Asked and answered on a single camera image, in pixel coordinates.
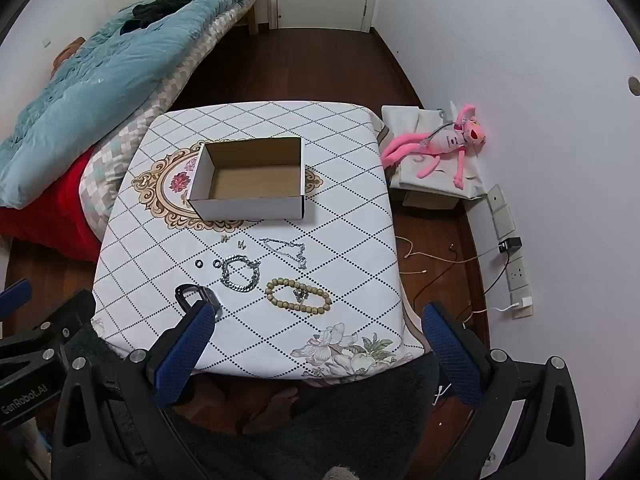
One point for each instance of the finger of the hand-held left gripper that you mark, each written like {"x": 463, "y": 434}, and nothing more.
{"x": 75, "y": 310}
{"x": 15, "y": 297}

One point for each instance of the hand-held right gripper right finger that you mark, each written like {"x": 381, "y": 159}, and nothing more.
{"x": 452, "y": 355}

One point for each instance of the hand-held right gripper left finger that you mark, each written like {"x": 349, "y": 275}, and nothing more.
{"x": 182, "y": 355}

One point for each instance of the black wristband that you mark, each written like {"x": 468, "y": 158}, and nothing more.
{"x": 207, "y": 296}

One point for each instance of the small silver pendant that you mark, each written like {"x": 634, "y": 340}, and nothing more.
{"x": 300, "y": 295}

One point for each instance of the cardboard box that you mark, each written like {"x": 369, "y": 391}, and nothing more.
{"x": 250, "y": 210}

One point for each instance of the red blanket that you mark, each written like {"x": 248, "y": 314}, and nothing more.
{"x": 45, "y": 220}

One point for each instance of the white charger plug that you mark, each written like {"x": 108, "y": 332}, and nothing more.
{"x": 526, "y": 302}

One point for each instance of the person's foot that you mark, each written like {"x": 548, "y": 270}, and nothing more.
{"x": 272, "y": 407}

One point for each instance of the dark grey fleece garment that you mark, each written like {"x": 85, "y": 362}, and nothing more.
{"x": 350, "y": 410}

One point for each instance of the black charger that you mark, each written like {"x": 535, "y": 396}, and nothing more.
{"x": 510, "y": 245}

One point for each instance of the diamond pattern tablecloth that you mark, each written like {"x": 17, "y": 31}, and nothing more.
{"x": 340, "y": 240}

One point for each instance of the pink plush toy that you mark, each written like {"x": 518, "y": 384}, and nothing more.
{"x": 445, "y": 142}

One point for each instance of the light blue quilt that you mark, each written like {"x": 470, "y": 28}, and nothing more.
{"x": 100, "y": 85}

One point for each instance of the brown plush toy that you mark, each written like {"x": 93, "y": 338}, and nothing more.
{"x": 67, "y": 55}

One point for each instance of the black clothes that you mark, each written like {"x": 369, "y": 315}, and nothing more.
{"x": 160, "y": 2}

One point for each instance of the white wall socket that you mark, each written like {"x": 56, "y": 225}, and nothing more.
{"x": 517, "y": 274}
{"x": 522, "y": 312}

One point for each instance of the white wall switch panel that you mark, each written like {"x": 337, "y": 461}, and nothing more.
{"x": 497, "y": 197}
{"x": 504, "y": 222}

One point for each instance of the wooden bed frame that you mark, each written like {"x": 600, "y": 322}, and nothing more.
{"x": 253, "y": 20}

